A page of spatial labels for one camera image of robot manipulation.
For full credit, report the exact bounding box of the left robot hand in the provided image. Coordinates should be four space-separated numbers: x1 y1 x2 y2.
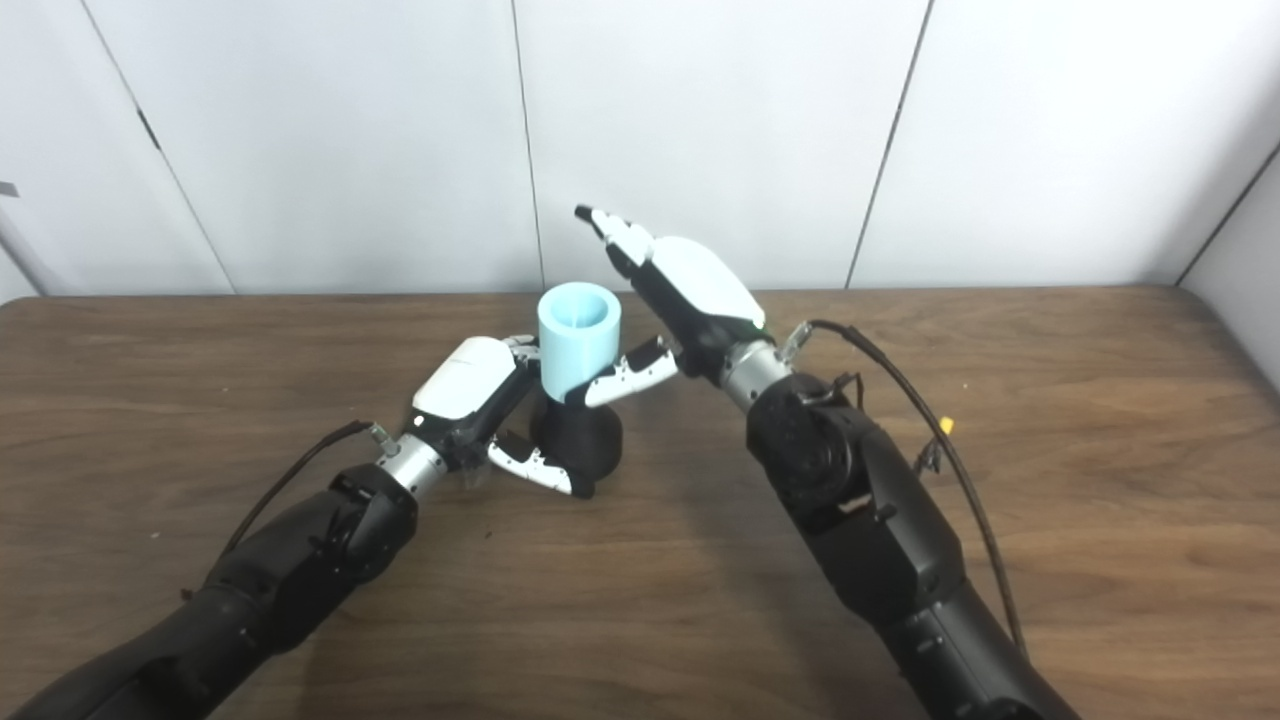
410 335 596 499

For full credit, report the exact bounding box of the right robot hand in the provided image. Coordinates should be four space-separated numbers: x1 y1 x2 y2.
565 205 776 409

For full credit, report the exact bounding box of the light-blue hose piece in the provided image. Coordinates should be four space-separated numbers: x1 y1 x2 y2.
537 282 623 401

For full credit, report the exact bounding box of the black nozzle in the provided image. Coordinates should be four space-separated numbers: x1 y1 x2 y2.
530 385 624 481

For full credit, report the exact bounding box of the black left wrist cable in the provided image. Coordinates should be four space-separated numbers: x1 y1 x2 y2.
180 420 401 601

